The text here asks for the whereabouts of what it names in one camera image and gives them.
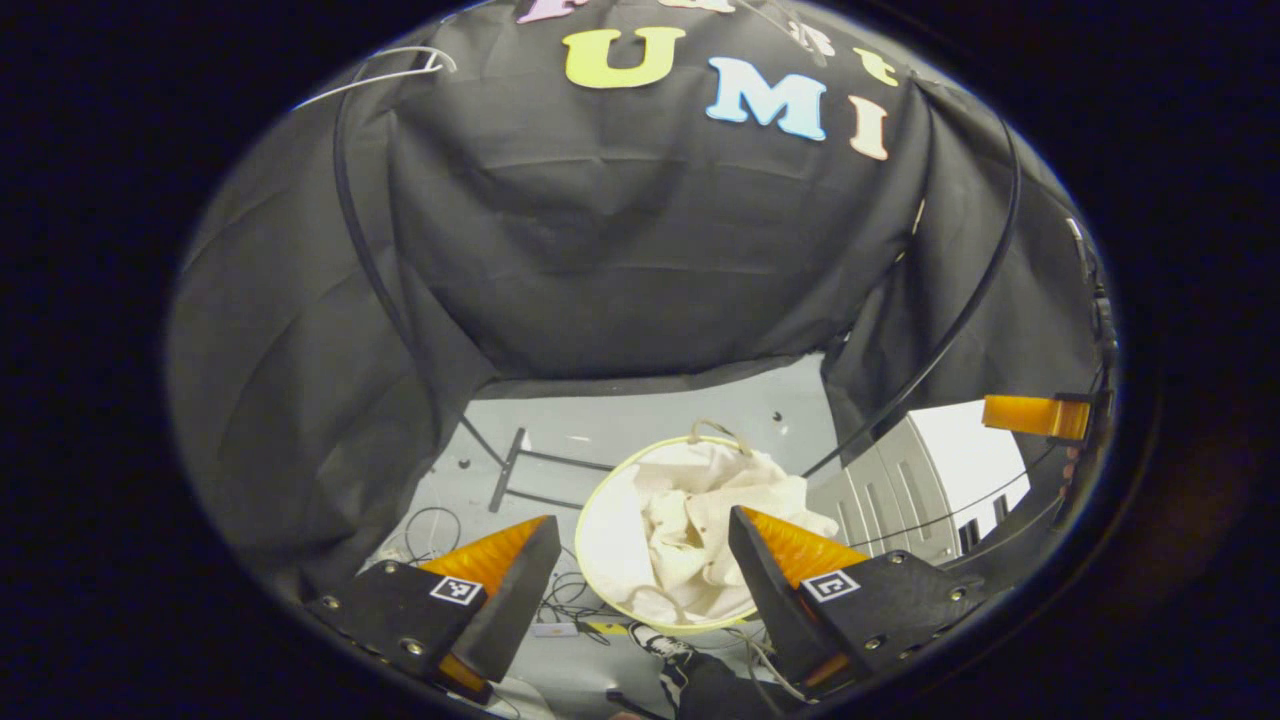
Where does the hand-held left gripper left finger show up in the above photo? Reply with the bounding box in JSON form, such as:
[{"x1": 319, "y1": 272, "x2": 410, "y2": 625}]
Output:
[{"x1": 305, "y1": 515, "x2": 563, "y2": 706}]

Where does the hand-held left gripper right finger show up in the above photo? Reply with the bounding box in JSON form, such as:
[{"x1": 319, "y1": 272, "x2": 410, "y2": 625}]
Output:
[{"x1": 727, "y1": 505, "x2": 986, "y2": 701}]

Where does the cream button shirt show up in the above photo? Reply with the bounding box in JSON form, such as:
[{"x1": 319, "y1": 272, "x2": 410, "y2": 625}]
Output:
[{"x1": 635, "y1": 442, "x2": 841, "y2": 621}]

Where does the round cream laundry hamper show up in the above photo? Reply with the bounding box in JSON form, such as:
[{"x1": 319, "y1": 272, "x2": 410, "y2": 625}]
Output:
[{"x1": 573, "y1": 420, "x2": 841, "y2": 636}]

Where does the black clothes rack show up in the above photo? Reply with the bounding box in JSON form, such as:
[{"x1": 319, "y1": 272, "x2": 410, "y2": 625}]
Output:
[{"x1": 333, "y1": 0, "x2": 1023, "y2": 513}]

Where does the person's dark trouser leg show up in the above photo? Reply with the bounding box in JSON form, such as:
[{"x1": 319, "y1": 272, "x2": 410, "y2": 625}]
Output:
[{"x1": 680, "y1": 650, "x2": 806, "y2": 720}]

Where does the person's black white shoe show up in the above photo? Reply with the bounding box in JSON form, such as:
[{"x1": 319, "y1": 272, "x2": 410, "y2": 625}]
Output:
[{"x1": 630, "y1": 622, "x2": 698, "y2": 701}]

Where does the white grey cabinet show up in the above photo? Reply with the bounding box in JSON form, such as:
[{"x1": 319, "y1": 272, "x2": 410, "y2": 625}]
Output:
[{"x1": 805, "y1": 400, "x2": 1031, "y2": 566}]

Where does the black backdrop cloth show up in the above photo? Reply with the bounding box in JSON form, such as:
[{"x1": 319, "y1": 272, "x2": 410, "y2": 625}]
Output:
[{"x1": 165, "y1": 0, "x2": 1111, "y2": 601}]

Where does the black floor cable tangle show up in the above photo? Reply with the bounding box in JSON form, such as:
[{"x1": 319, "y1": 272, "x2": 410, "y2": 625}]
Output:
[{"x1": 538, "y1": 570, "x2": 623, "y2": 646}]

